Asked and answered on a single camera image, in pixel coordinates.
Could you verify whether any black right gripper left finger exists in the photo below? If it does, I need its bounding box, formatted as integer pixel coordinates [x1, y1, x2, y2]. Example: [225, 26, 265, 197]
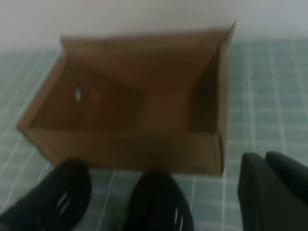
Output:
[237, 152, 271, 231]

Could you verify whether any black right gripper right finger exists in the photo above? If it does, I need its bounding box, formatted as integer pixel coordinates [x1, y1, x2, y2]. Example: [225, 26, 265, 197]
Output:
[264, 151, 308, 231]

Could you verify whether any black knit sneaker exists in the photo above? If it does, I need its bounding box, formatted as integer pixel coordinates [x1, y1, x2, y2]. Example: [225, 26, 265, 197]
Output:
[0, 158, 92, 231]
[120, 168, 194, 231]

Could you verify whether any brown cardboard shoe box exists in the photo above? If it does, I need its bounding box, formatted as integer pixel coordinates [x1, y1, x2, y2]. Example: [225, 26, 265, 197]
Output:
[16, 20, 236, 178]

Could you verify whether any green white grid tablecloth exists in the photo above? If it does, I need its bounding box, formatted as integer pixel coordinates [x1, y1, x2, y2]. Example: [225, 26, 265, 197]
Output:
[0, 39, 308, 231]

